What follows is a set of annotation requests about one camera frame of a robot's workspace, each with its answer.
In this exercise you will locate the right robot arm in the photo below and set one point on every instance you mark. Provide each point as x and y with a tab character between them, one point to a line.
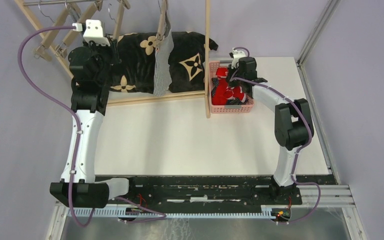
293	126

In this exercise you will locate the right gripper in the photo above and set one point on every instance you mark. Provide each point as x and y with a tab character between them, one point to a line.
230	82

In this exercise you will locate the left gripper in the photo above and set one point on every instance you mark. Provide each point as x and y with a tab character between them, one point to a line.
112	50

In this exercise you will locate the beige hanger with red underwear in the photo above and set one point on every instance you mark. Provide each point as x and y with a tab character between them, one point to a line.
122	6

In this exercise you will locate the grey striped underwear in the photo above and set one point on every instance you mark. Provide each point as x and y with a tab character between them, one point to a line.
162	78

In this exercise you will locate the red underwear with white lettering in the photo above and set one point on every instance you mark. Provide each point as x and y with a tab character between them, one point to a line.
225	91

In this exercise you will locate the pink plastic basket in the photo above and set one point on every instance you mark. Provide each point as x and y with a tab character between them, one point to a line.
222	98

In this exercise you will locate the white slotted cable duct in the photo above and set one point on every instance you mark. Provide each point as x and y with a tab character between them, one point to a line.
123	211

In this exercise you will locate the black floral plush cushion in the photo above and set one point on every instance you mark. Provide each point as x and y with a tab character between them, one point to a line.
137	53

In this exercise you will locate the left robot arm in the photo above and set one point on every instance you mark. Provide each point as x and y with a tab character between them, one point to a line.
94	68

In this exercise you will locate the empty beige clip hanger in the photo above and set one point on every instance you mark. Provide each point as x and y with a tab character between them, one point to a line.
50	36

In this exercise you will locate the metal hanging rod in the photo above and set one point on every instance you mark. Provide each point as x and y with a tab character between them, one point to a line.
56	2

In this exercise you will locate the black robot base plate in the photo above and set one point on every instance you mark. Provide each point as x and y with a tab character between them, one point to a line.
209	194

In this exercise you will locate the aluminium corner profile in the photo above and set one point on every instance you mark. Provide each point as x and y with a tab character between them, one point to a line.
317	31

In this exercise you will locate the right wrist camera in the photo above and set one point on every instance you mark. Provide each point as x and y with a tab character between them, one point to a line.
236	54

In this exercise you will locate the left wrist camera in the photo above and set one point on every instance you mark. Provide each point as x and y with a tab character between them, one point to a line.
94	31

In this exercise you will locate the aluminium wall profile left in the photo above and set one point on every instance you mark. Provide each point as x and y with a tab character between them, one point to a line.
79	19

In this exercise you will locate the wooden clothes rack frame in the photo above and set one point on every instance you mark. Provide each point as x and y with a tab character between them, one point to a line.
60	53

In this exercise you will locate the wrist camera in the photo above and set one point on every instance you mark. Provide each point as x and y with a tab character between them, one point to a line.
94	31
236	54

